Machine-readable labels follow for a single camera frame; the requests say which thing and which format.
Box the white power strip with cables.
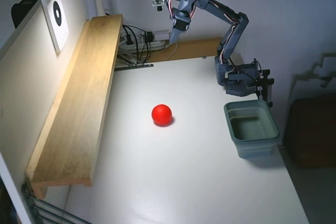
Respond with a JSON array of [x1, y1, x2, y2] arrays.
[[122, 24, 152, 63]]

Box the grey-blue gripper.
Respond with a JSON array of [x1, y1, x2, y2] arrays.
[[169, 0, 197, 45]]

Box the cream partition board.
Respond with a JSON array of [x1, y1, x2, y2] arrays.
[[0, 0, 92, 224]]

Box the long wooden shelf plank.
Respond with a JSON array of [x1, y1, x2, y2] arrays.
[[25, 14, 124, 200]]

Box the small gripper camera module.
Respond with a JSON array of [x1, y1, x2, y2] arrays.
[[152, 0, 167, 12]]

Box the white device with black ring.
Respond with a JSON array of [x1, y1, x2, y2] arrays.
[[40, 0, 70, 53]]

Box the brown wooden back board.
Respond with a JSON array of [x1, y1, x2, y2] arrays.
[[148, 37, 224, 63]]

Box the black table clamp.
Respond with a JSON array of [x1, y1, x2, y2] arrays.
[[256, 69, 275, 108]]

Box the black metal rail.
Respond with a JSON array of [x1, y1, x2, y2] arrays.
[[114, 63, 154, 72]]

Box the thin white cable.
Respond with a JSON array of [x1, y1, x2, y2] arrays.
[[164, 37, 180, 61]]

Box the grey plastic container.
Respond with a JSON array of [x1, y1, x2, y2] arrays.
[[223, 100, 280, 159]]

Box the aluminium frame profile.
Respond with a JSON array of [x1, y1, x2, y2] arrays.
[[20, 179, 92, 224]]

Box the dark brown wooden furniture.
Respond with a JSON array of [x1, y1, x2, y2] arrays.
[[285, 98, 336, 168]]

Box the white power adapter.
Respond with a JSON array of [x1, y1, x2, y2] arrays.
[[153, 30, 170, 40]]

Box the red ball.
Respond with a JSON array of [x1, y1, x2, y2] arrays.
[[151, 104, 173, 127]]

